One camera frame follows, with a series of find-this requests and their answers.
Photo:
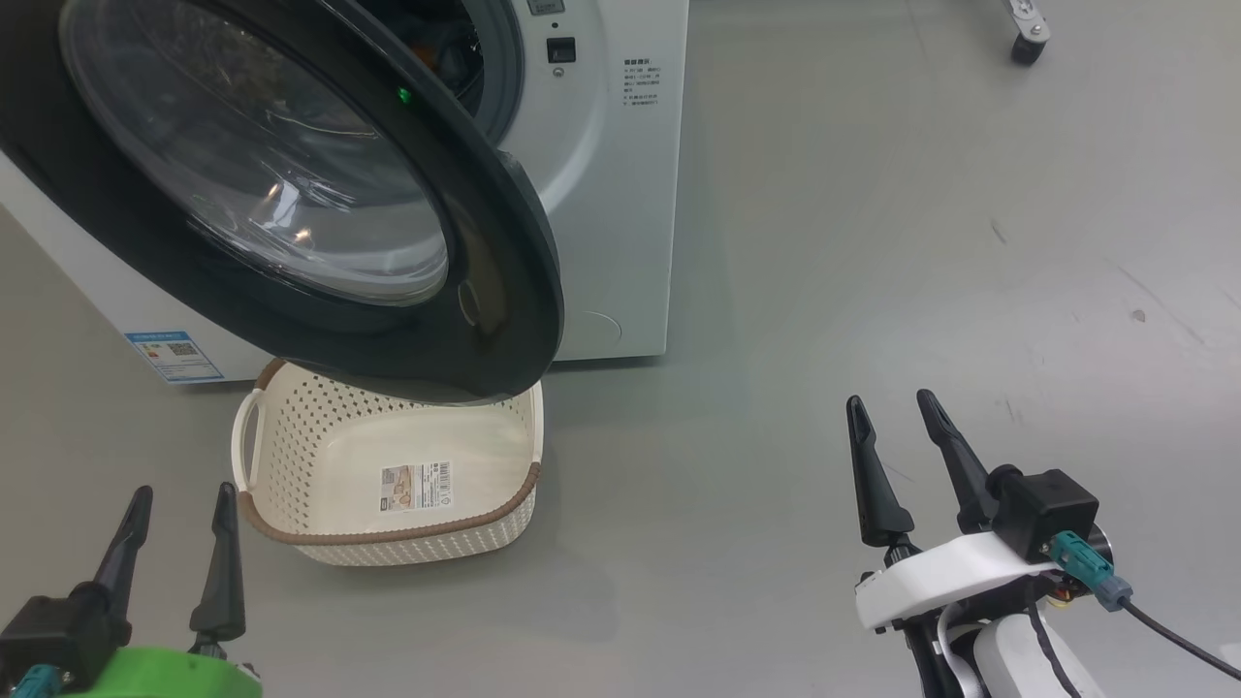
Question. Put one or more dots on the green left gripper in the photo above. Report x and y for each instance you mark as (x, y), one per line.
(165, 674)

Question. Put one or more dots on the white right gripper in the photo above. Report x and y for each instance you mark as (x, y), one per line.
(950, 577)

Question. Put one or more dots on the dark round washing machine door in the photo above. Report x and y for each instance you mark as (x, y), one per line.
(485, 252)

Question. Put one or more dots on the cream perforated laundry basket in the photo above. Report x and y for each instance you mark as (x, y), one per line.
(320, 446)

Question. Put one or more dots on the printed basket label sticker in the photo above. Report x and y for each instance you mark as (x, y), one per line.
(417, 485)

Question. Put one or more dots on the white washing machine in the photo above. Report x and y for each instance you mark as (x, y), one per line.
(601, 242)

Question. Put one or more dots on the blue energy label sticker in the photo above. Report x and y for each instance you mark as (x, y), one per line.
(175, 357)

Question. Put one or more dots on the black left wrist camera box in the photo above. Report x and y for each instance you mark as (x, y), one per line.
(58, 630)

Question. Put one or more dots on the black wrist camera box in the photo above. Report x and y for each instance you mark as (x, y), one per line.
(1047, 509)
(58, 630)

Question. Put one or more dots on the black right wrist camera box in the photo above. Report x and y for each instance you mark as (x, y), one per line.
(1047, 509)

